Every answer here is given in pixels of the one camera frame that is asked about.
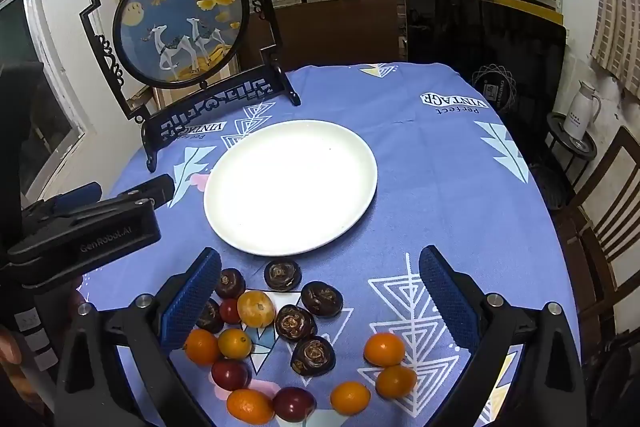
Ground white thermos jug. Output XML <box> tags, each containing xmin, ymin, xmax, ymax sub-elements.
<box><xmin>562</xmin><ymin>79</ymin><xmax>602</xmax><ymax>142</ymax></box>

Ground white lattice curtain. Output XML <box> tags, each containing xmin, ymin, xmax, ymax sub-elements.
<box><xmin>590</xmin><ymin>0</ymin><xmax>640</xmax><ymax>104</ymax></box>

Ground round embroidered screen black stand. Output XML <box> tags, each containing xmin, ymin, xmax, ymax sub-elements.
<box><xmin>80</xmin><ymin>0</ymin><xmax>303</xmax><ymax>172</ymax></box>

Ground white round plate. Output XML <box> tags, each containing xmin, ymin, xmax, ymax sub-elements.
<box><xmin>203</xmin><ymin>120</ymin><xmax>378</xmax><ymax>257</ymax></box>

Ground dark brown water chestnut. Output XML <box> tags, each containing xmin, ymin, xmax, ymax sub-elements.
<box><xmin>196</xmin><ymin>298</ymin><xmax>225</xmax><ymax>334</ymax></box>
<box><xmin>264</xmin><ymin>259</ymin><xmax>302</xmax><ymax>292</ymax></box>
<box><xmin>291</xmin><ymin>336</ymin><xmax>336</xmax><ymax>377</ymax></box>
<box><xmin>216</xmin><ymin>268</ymin><xmax>246</xmax><ymax>300</ymax></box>
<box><xmin>275</xmin><ymin>304</ymin><xmax>318</xmax><ymax>343</ymax></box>
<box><xmin>301</xmin><ymin>281</ymin><xmax>344</xmax><ymax>317</ymax></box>

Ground small round black side table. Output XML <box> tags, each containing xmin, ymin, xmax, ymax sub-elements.
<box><xmin>544</xmin><ymin>112</ymin><xmax>599</xmax><ymax>188</ymax></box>

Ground person's left hand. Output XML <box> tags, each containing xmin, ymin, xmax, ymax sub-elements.
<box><xmin>0</xmin><ymin>326</ymin><xmax>25</xmax><ymax>367</ymax></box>

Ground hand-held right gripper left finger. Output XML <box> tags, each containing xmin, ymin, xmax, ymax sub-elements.
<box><xmin>54</xmin><ymin>247</ymin><xmax>222</xmax><ymax>427</ymax></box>

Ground dark red cherry tomato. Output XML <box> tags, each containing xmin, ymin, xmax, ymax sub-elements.
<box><xmin>272</xmin><ymin>387</ymin><xmax>317</xmax><ymax>424</ymax></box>
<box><xmin>211</xmin><ymin>358</ymin><xmax>251</xmax><ymax>392</ymax></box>

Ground wooden chair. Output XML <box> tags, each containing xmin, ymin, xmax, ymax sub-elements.
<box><xmin>554</xmin><ymin>126</ymin><xmax>640</xmax><ymax>358</ymax></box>

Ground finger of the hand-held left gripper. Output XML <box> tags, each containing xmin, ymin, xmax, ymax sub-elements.
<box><xmin>55</xmin><ymin>182</ymin><xmax>103</xmax><ymax>212</ymax></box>
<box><xmin>117</xmin><ymin>174</ymin><xmax>176</xmax><ymax>210</ymax></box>

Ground white framed window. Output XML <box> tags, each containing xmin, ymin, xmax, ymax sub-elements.
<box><xmin>0</xmin><ymin>0</ymin><xmax>97</xmax><ymax>208</ymax></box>

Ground large yellow-orange tomato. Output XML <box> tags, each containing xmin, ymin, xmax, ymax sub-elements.
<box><xmin>237</xmin><ymin>290</ymin><xmax>276</xmax><ymax>328</ymax></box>

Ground small orange kumquat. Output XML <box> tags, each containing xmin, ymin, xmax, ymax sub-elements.
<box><xmin>226</xmin><ymin>389</ymin><xmax>275</xmax><ymax>425</ymax></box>
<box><xmin>363</xmin><ymin>332</ymin><xmax>406</xmax><ymax>368</ymax></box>
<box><xmin>184</xmin><ymin>328</ymin><xmax>221</xmax><ymax>367</ymax></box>
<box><xmin>218</xmin><ymin>328</ymin><xmax>253</xmax><ymax>361</ymax></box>
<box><xmin>375</xmin><ymin>365</ymin><xmax>418</xmax><ymax>399</ymax></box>
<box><xmin>330</xmin><ymin>381</ymin><xmax>372</xmax><ymax>417</ymax></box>

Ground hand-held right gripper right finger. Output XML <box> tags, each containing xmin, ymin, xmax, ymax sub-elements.
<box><xmin>419</xmin><ymin>245</ymin><xmax>586</xmax><ymax>427</ymax></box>

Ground small red cherry tomato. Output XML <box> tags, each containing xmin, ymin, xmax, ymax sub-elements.
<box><xmin>219</xmin><ymin>298</ymin><xmax>243</xmax><ymax>325</ymax></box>

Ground brown cardboard sheet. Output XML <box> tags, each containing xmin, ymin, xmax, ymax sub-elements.
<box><xmin>247</xmin><ymin>0</ymin><xmax>407</xmax><ymax>72</ymax></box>

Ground black glossy panel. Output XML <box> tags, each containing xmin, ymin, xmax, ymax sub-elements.
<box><xmin>404</xmin><ymin>0</ymin><xmax>568</xmax><ymax>208</ymax></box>

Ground blue printed tablecloth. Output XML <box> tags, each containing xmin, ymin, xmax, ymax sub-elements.
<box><xmin>80</xmin><ymin>62</ymin><xmax>586</xmax><ymax>427</ymax></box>

